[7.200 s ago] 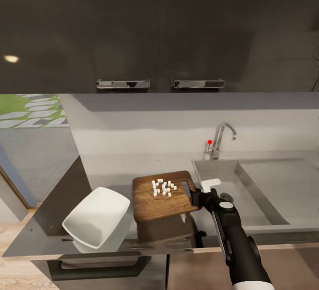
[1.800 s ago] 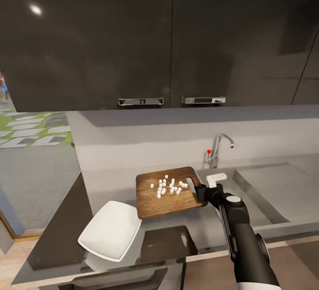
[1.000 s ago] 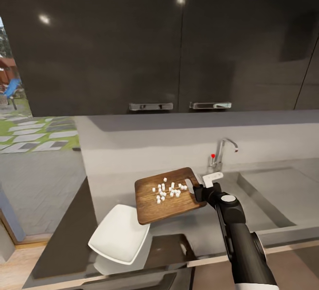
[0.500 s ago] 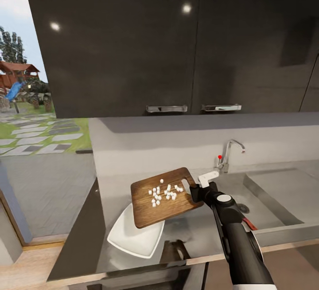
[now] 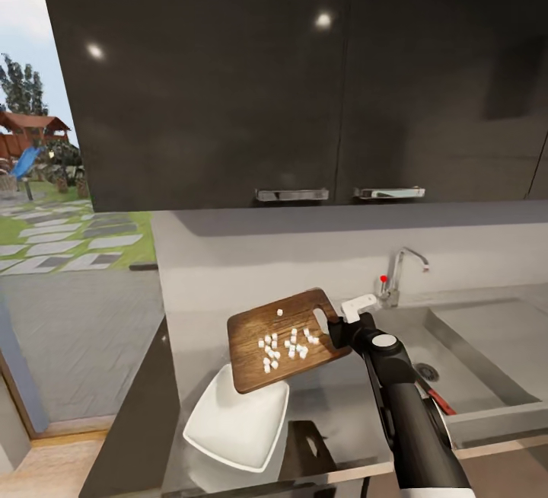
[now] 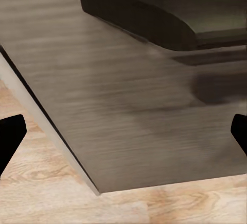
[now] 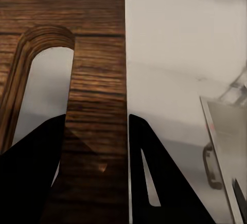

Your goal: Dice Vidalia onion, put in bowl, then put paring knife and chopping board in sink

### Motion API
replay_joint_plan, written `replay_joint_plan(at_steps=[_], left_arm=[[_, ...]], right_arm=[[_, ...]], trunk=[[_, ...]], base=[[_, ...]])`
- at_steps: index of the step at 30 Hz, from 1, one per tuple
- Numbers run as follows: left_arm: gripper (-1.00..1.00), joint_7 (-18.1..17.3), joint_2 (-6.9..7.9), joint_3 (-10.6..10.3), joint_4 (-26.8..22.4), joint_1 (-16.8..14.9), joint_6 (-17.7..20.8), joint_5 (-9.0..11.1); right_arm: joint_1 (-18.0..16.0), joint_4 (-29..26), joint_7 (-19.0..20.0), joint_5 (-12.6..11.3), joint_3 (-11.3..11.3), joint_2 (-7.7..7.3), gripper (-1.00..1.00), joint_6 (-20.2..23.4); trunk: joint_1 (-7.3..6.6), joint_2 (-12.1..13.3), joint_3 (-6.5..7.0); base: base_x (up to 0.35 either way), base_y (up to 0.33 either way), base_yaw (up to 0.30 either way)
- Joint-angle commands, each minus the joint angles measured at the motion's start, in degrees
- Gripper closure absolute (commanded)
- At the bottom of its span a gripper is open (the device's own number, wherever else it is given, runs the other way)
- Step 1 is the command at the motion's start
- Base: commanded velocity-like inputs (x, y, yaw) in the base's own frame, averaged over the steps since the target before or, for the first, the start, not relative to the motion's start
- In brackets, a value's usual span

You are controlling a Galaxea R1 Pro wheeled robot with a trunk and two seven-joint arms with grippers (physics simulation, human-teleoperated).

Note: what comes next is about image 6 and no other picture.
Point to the dishwasher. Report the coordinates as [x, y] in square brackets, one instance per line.
[143, 91]

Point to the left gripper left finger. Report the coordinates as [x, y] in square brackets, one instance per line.
[12, 132]

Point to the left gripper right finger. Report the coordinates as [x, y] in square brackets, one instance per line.
[239, 131]

